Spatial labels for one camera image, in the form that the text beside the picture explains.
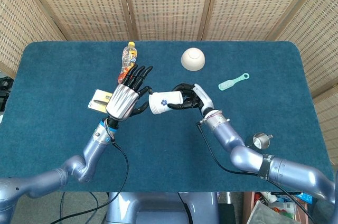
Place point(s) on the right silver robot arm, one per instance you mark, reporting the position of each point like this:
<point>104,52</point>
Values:
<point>237,150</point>

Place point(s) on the yellow packaged razor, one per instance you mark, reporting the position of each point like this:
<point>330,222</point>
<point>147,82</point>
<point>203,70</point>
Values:
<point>96,101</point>

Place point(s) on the brown wooden storage crate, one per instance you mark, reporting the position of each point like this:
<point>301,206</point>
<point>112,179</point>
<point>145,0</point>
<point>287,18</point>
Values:
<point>248,205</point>

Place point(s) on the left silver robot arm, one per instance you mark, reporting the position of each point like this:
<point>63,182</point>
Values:
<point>89,152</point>

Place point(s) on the white paper cup blue flower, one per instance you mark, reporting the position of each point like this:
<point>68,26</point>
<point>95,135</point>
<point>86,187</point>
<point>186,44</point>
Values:
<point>162,102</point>

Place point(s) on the blue carpet table mat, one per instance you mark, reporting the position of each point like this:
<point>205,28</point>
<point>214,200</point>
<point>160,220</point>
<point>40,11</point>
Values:
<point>163,150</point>

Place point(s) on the cream ceramic bowl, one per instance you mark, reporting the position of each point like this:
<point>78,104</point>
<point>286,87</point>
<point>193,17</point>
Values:
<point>192,59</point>

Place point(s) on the black equipment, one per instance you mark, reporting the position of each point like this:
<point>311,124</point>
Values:
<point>5,89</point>

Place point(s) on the orange drink bottle yellow cap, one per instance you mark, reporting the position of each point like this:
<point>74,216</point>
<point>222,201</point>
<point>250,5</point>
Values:
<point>129,53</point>

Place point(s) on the teal plastic comb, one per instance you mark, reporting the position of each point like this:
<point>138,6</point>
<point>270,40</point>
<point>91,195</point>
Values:
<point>229,83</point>

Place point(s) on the grey foil bag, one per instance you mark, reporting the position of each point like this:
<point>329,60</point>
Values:
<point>266,214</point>

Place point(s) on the blue snack packet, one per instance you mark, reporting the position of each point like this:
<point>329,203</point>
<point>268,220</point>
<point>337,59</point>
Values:
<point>305,198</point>

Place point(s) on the woven wooden screen panel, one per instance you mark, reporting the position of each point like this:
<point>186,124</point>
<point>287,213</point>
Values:
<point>258,2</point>
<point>330,113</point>
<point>169,2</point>
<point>79,2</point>
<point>317,44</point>
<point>18,23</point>

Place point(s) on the silver blue robot torso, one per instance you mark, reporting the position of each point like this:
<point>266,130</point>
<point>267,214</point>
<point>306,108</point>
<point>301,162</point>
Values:
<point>158,208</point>

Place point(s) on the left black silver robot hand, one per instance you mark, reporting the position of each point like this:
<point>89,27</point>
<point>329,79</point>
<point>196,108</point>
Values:
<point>122,101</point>

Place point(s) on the small steel pitcher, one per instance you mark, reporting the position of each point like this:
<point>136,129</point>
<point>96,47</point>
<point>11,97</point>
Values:
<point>261,140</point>

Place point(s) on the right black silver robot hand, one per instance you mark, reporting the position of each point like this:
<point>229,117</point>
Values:
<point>203,97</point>

